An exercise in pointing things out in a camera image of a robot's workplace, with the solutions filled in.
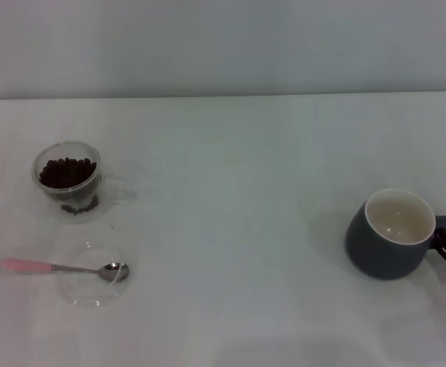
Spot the dark grey ceramic mug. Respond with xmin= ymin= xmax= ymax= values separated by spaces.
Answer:
xmin=344 ymin=187 xmax=446 ymax=281

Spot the pink-handled metal spoon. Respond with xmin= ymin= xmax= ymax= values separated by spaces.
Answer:
xmin=0 ymin=257 xmax=131 ymax=284

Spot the clear glass saucer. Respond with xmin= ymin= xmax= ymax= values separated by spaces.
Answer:
xmin=59 ymin=240 xmax=132 ymax=310

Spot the double-wall glass cup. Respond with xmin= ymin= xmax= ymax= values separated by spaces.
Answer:
xmin=31 ymin=140 xmax=138 ymax=225

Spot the coffee beans heap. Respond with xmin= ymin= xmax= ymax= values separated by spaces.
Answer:
xmin=38 ymin=156 xmax=102 ymax=217

